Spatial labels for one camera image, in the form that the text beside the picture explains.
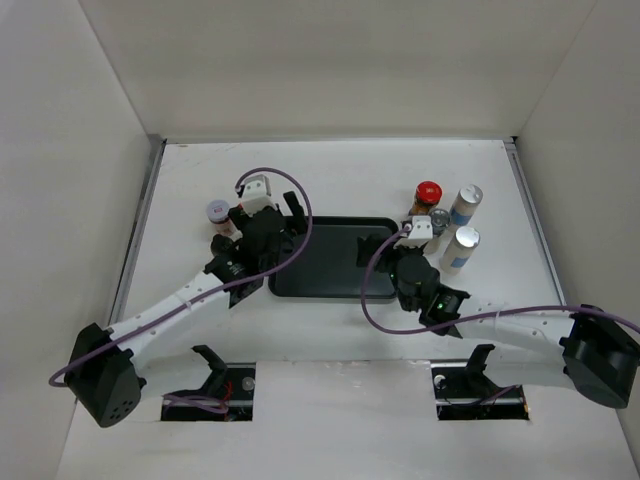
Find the white-lid brown sauce jar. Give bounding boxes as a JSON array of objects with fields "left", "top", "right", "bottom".
[{"left": 206, "top": 199, "right": 241, "bottom": 240}]

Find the silver-lid white canister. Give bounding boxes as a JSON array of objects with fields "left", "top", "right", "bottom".
[{"left": 439, "top": 226, "right": 481, "bottom": 275}]

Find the red-lid orange-label jar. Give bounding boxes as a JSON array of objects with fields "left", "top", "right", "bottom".
[{"left": 409, "top": 181, "right": 443, "bottom": 216}]

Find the silver-lid white blue bottle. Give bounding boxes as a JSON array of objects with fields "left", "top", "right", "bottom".
[{"left": 448, "top": 184, "right": 483, "bottom": 232}]

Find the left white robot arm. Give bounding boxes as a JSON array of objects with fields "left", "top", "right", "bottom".
[{"left": 50, "top": 186, "right": 313, "bottom": 428}]

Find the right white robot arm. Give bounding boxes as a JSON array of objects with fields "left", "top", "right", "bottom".
[{"left": 356, "top": 231, "right": 639, "bottom": 409}]

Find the black plastic tray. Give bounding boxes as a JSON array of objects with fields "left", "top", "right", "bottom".
[{"left": 268, "top": 216, "right": 398, "bottom": 299}]

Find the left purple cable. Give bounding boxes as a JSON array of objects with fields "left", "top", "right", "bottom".
[{"left": 48, "top": 167, "right": 314, "bottom": 390}]

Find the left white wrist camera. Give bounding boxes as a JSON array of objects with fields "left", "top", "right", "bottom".
[{"left": 237, "top": 174, "right": 275, "bottom": 216}]

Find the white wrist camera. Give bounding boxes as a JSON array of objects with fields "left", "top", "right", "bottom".
[
  {"left": 237, "top": 174, "right": 275, "bottom": 216},
  {"left": 398, "top": 215, "right": 434, "bottom": 248}
]

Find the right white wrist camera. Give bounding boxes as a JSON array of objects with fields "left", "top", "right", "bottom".
[{"left": 398, "top": 215, "right": 434, "bottom": 248}]

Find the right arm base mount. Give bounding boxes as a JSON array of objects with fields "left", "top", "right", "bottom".
[{"left": 430, "top": 344, "right": 529, "bottom": 421}]

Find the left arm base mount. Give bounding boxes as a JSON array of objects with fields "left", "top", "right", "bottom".
[{"left": 160, "top": 345, "right": 257, "bottom": 422}]

